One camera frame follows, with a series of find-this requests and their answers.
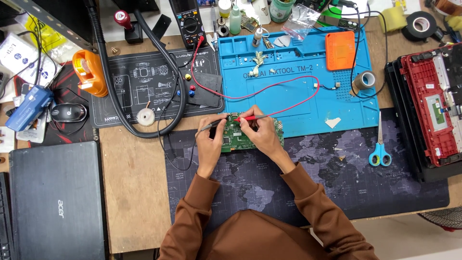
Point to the person's left hand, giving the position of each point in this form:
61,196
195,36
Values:
207,151

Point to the person's right hand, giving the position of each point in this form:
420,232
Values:
265,135

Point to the red multimeter probe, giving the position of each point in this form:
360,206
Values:
249,117

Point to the black multimeter probe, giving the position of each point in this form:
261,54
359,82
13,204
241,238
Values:
211,125

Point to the blue silicone repair mat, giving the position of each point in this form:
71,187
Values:
288,97

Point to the small black pad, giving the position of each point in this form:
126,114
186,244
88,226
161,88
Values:
205,90

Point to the white paper scrap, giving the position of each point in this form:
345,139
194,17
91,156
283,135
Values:
332,122

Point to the dark world map desk mat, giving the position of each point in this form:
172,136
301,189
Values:
325,173

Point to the white solder wick spool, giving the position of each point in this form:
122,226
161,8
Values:
145,117

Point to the crumpled tissue wad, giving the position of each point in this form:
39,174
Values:
257,63

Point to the black printed work mat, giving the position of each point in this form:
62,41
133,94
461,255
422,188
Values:
144,83

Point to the white opening picks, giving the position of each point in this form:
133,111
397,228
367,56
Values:
282,40

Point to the person's brown garment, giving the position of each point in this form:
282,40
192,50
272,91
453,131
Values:
252,236

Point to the small white dropper bottle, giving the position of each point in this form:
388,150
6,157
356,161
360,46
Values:
257,37

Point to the orange plastic tray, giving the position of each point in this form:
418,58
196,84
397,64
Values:
340,50

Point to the small green circuit board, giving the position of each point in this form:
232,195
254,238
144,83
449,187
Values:
249,23

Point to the brown tape roll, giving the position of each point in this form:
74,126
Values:
364,80

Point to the metal tweezers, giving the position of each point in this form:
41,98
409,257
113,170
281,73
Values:
215,29

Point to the green squeeze bottle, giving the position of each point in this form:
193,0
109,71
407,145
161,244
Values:
235,20

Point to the clear plastic bag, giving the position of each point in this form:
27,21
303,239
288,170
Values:
301,20

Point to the green jar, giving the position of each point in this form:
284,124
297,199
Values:
281,10

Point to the black digital multimeter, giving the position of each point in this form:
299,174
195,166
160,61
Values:
187,21

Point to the yellow lidded jar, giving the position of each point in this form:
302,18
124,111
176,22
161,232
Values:
224,8

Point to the black laptop case parts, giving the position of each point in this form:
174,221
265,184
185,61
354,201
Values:
397,104

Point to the black green device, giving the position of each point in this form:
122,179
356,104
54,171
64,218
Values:
343,21

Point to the red black mouse pad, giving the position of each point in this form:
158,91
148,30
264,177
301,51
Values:
68,130

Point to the orange tape dispenser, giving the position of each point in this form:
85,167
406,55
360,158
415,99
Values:
88,72

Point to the black computer mouse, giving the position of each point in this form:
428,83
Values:
69,112

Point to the red knob black base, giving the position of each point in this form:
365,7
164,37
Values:
126,25

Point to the closed black laptop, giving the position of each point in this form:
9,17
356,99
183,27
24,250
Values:
57,206

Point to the red laptop chassis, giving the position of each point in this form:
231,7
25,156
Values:
429,104

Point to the yellow sponge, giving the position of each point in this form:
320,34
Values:
392,18

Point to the blue plastic case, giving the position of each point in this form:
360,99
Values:
29,108

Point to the black electrical tape roll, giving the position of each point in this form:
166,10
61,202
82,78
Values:
418,26

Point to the black floor fan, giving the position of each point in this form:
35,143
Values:
444,218

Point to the yellow plastic packet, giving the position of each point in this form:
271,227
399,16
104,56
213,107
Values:
45,34

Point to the perforated metal bar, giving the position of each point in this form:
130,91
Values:
54,21

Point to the heap of white packets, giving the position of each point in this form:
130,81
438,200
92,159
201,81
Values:
21,57

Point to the black keyboard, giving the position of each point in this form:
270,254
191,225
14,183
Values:
5,216

